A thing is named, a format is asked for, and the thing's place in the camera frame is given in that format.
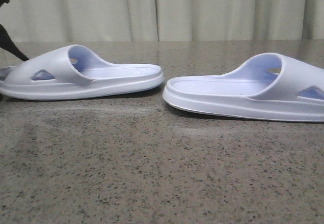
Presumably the beige curtain backdrop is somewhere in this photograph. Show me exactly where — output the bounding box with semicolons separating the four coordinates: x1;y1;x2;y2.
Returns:
1;0;323;42

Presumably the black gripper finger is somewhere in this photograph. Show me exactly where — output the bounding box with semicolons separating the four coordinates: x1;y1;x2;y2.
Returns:
0;25;29;61
0;0;10;7

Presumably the light blue slipper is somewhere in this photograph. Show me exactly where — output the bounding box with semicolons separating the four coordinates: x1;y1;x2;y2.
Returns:
1;44;164;101
163;53;323;122

